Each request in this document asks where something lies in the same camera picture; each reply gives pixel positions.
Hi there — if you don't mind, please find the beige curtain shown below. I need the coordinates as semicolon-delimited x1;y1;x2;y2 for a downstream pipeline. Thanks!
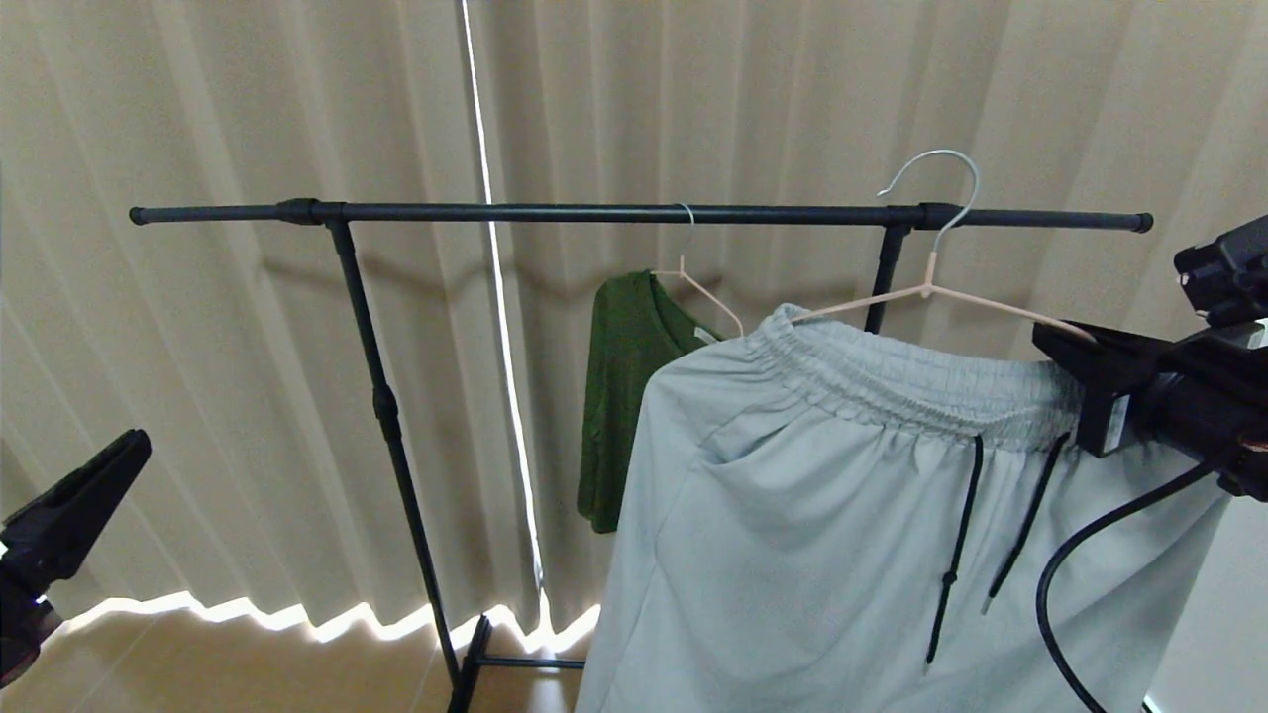
0;0;1268;655

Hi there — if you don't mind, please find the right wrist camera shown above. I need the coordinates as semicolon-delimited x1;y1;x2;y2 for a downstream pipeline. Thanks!
1173;213;1268;330

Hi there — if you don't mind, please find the green long-sleeved shirt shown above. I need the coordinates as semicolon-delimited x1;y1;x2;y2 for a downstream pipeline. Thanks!
578;270;726;535

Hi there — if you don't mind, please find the pale grey garment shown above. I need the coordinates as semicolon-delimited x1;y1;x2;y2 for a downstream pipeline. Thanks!
575;302;1235;713

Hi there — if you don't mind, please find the black clothes rack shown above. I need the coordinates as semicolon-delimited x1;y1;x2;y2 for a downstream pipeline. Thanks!
129;197;1155;713

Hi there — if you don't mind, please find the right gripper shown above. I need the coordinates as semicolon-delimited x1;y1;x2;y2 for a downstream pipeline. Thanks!
1075;342;1268;496

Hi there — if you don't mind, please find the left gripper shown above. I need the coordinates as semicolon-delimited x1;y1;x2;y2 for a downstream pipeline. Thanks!
0;428;154;690

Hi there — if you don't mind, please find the pink clothes hanger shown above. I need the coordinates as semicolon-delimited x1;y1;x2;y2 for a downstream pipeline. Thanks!
788;149;1101;346
651;203;747;341

